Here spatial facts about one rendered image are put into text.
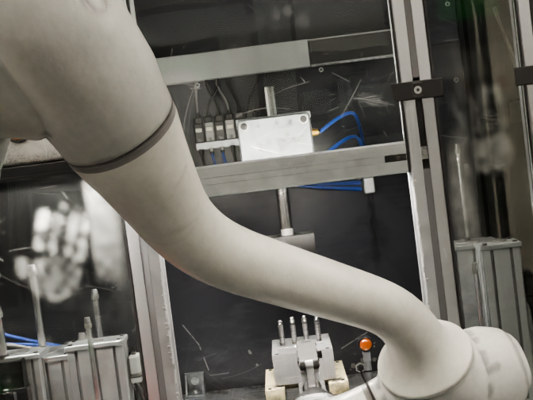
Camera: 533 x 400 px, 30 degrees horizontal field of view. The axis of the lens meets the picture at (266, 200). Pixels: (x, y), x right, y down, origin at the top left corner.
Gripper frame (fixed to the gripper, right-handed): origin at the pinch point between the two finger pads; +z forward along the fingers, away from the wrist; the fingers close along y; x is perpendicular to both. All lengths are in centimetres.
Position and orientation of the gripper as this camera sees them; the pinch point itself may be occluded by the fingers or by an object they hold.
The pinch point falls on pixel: (311, 386)
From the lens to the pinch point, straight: 143.1
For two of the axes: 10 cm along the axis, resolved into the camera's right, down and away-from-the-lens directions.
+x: -9.9, 1.3, 0.1
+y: -1.3, -9.9, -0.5
